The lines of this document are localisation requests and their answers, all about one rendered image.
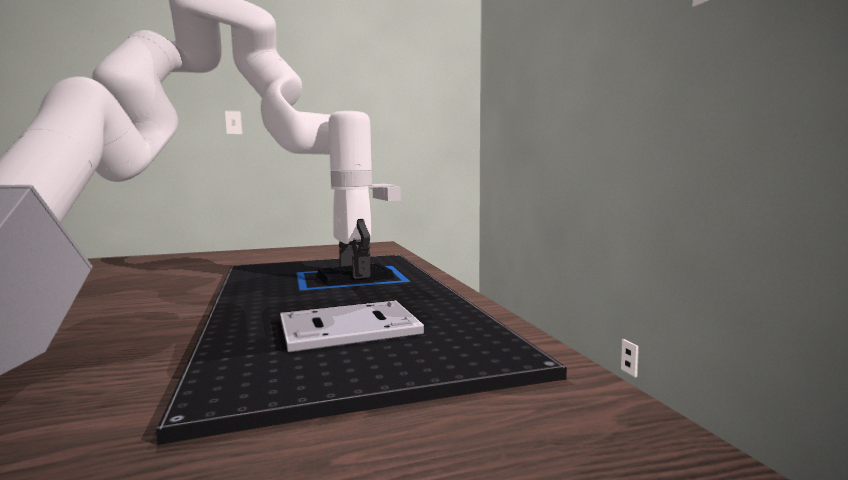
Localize blue tape outline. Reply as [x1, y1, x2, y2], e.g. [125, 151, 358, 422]
[297, 266, 410, 290]

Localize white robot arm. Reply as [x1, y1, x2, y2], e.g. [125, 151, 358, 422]
[0, 0, 401, 223]

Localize black perforated breadboard plate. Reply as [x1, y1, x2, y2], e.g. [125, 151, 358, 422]
[156, 255, 567, 445]

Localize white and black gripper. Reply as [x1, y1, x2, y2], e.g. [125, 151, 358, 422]
[331, 186, 372, 279]

